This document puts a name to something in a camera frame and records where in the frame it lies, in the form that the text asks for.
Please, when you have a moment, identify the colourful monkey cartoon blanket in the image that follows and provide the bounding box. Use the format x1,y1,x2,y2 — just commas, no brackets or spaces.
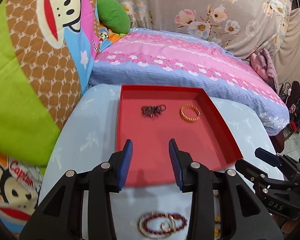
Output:
0,0,123,238

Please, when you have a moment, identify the red cardboard tray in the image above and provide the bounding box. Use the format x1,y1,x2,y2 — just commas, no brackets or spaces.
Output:
116,85,243,187

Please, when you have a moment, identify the grey floral duvet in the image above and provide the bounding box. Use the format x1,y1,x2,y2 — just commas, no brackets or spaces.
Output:
107,0,300,86

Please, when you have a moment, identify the person's left hand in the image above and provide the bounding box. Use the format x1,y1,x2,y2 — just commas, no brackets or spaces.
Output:
281,219,300,234

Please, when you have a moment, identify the purple garnet bead strand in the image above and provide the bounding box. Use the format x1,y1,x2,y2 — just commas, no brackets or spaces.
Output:
141,105,166,118

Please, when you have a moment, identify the light blue palm tablecloth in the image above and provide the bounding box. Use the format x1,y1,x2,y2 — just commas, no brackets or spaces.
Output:
39,85,283,239

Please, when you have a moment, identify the thin gold bangle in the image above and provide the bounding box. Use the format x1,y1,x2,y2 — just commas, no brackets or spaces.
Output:
136,212,187,239

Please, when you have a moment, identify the small gold ring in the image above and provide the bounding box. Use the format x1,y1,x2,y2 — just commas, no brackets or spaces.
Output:
160,214,177,233

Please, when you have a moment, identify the yellow stone bead bracelet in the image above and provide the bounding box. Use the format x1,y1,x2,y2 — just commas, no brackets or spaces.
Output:
213,192,221,238

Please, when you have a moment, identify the dark red bead bracelet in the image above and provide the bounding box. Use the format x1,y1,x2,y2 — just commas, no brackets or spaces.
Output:
141,212,188,233

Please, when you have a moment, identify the pink and blue pillow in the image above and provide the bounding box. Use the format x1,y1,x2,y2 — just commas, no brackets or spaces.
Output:
89,28,289,135

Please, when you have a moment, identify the pink folded cloth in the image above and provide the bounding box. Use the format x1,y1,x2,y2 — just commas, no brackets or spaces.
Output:
249,49,279,94

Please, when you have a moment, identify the green plush pillow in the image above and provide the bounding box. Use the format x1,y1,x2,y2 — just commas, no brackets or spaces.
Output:
97,0,130,34

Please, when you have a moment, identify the gold chain link bracelet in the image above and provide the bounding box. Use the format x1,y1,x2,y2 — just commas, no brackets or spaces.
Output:
180,104,201,123

